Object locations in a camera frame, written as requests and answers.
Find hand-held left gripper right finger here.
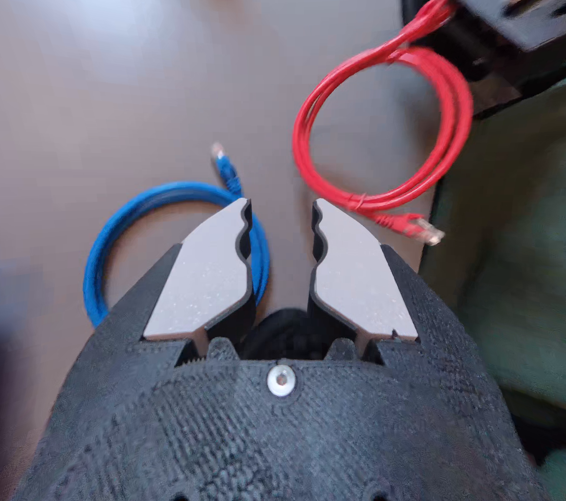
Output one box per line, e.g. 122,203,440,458
309,199,419,357

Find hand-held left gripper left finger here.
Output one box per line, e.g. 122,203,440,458
142,198,254,357

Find black network switch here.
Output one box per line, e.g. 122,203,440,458
451,0,566,53

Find red ethernet cable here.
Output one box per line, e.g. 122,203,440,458
292,0,474,246

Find dark green cloth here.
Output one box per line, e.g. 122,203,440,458
418,81,566,466

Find blue ethernet cable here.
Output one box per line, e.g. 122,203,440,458
83,142,271,328

